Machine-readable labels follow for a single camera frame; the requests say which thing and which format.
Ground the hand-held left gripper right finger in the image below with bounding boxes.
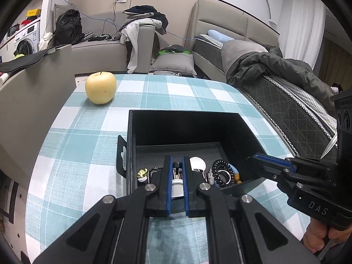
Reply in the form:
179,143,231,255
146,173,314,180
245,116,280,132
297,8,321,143
182,156,321,264

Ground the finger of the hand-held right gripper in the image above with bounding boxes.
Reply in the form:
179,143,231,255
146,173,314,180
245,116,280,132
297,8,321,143
253,153,297,171
244,157,286,182

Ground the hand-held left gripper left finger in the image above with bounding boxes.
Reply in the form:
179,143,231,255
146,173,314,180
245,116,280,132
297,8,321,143
33,155,174,264

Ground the black spiral hair tie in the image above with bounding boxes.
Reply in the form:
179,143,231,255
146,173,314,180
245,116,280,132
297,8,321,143
211,159,236,189

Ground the silver ring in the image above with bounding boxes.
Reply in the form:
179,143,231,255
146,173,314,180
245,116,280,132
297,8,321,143
218,170,232,184

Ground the black cardboard box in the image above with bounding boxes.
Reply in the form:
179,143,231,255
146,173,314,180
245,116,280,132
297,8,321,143
117,109,268,216

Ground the person's right hand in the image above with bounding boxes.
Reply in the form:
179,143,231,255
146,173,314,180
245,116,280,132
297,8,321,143
302,217,352,254

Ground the white shell-shaped trinket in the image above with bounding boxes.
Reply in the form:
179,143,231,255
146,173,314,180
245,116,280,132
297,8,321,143
189,157,207,172

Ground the grey flat ribbon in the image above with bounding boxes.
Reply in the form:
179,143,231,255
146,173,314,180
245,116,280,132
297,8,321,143
320,132,339,159

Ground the grey upholstered bed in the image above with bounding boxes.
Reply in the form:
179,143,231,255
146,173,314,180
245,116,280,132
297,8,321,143
185,0,341,160

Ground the blue white checked tablecloth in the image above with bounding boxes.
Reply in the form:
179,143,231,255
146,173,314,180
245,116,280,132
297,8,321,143
25,73,311,264

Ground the dark grey jacket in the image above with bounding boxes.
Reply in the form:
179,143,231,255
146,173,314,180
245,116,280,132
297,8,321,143
227,47,339,110

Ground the grey pillow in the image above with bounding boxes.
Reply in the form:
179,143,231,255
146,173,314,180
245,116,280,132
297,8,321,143
221,40,268,75

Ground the yellow apple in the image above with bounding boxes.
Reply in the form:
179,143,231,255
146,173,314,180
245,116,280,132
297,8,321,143
85,71,117,105

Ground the grey cushion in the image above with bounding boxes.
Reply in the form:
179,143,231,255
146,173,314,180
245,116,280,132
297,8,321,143
150,53,197,76

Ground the green black bag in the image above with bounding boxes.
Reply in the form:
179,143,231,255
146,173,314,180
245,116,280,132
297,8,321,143
157,45,191,56

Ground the light blue pillow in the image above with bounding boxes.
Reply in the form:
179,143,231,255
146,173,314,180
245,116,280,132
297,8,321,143
207,29,234,43

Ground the white curtain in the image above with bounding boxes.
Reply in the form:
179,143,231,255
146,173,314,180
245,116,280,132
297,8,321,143
283,0,330,69

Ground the grey sofa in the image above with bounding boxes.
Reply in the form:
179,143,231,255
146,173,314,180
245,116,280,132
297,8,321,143
0,3,157,182

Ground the pile of clothes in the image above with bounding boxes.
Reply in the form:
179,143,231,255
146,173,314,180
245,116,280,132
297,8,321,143
119,5,169,73

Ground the black backpack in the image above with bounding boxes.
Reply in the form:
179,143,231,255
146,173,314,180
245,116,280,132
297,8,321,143
54,9,83,46

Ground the white cloth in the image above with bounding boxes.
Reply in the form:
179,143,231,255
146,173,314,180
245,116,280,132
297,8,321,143
38,32,54,50

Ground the black mat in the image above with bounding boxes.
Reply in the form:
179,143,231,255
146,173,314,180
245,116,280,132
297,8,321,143
0,44,72,73

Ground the white washing machine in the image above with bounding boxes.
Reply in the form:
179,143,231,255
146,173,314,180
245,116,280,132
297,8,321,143
0,19,42,61

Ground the blue beaded bracelet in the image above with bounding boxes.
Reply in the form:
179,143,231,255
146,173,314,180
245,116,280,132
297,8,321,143
206,163,243,185

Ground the black cable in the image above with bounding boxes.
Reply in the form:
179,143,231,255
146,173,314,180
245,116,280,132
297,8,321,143
102,0,119,37

